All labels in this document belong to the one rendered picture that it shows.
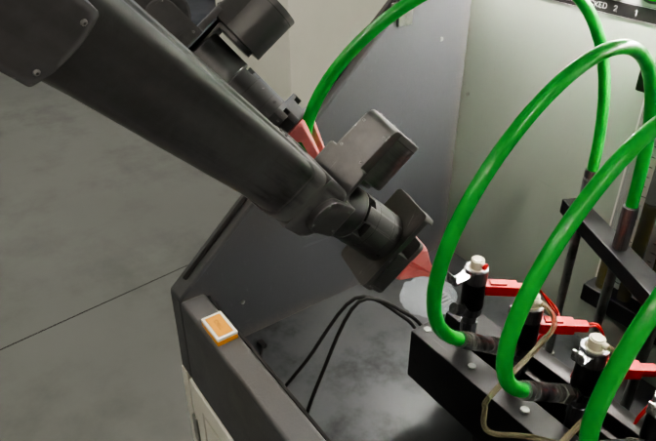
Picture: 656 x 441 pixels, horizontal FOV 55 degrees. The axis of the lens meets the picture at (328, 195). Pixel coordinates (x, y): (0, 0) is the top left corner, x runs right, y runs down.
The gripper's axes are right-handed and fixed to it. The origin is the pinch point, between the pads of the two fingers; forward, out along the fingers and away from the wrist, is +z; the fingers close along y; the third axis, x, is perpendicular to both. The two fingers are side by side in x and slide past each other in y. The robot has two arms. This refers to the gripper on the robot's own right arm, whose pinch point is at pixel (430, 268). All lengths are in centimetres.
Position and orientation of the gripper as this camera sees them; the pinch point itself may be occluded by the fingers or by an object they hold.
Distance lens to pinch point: 74.8
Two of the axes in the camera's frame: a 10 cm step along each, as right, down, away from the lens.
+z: 6.7, 4.7, 5.8
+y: 6.5, -7.4, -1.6
